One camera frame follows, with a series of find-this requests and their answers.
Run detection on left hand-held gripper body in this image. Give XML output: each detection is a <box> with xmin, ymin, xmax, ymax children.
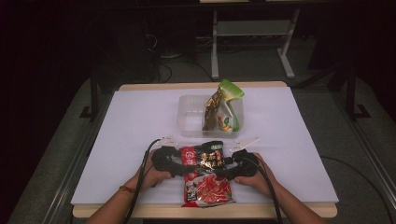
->
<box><xmin>150</xmin><ymin>134</ymin><xmax>189</xmax><ymax>179</ymax></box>

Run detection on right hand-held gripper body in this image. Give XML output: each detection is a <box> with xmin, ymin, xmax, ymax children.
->
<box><xmin>229</xmin><ymin>135</ymin><xmax>262</xmax><ymax>181</ymax></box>

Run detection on red soup base packet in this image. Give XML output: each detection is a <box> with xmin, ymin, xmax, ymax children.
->
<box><xmin>179</xmin><ymin>140</ymin><xmax>236</xmax><ymax>209</ymax></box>

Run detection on clear plastic container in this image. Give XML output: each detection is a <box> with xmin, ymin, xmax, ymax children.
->
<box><xmin>176</xmin><ymin>93</ymin><xmax>245</xmax><ymax>139</ymax></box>

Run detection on gold foil packet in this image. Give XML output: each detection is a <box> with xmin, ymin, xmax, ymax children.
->
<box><xmin>201</xmin><ymin>86</ymin><xmax>225</xmax><ymax>133</ymax></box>

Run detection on white and green packet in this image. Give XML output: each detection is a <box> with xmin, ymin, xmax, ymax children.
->
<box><xmin>216</xmin><ymin>77</ymin><xmax>247</xmax><ymax>133</ymax></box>

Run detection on person's right hand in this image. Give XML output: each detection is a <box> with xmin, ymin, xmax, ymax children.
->
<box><xmin>233</xmin><ymin>152</ymin><xmax>277</xmax><ymax>199</ymax></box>

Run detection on person's left hand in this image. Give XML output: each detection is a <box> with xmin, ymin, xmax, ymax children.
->
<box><xmin>133</xmin><ymin>150</ymin><xmax>173</xmax><ymax>191</ymax></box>

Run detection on white paper sheet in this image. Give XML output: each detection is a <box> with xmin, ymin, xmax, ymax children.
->
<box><xmin>70</xmin><ymin>86</ymin><xmax>340</xmax><ymax>206</ymax></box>

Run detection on black metal stand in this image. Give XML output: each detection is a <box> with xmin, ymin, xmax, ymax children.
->
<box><xmin>78</xmin><ymin>69</ymin><xmax>101</xmax><ymax>121</ymax></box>
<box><xmin>345</xmin><ymin>65</ymin><xmax>372</xmax><ymax>121</ymax></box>

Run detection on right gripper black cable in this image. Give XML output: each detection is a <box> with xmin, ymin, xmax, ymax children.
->
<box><xmin>245</xmin><ymin>156</ymin><xmax>284</xmax><ymax>224</ymax></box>

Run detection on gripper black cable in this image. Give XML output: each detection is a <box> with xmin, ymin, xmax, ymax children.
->
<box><xmin>245</xmin><ymin>156</ymin><xmax>284</xmax><ymax>224</ymax></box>
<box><xmin>123</xmin><ymin>137</ymin><xmax>163</xmax><ymax>224</ymax></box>

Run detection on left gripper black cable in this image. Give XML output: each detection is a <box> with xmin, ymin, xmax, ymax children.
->
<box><xmin>123</xmin><ymin>137</ymin><xmax>163</xmax><ymax>224</ymax></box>

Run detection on black floor cables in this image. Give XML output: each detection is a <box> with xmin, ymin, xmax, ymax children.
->
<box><xmin>144</xmin><ymin>31</ymin><xmax>217</xmax><ymax>84</ymax></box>

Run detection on aluminium rail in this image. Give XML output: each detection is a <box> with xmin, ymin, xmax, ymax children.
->
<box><xmin>39</xmin><ymin>92</ymin><xmax>114</xmax><ymax>224</ymax></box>
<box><xmin>329</xmin><ymin>89</ymin><xmax>396</xmax><ymax>204</ymax></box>

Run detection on thin black cable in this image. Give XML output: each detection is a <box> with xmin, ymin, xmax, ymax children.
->
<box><xmin>319</xmin><ymin>155</ymin><xmax>396</xmax><ymax>224</ymax></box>

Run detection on white metal table frame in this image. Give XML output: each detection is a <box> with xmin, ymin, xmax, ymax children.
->
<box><xmin>210</xmin><ymin>7</ymin><xmax>302</xmax><ymax>81</ymax></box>

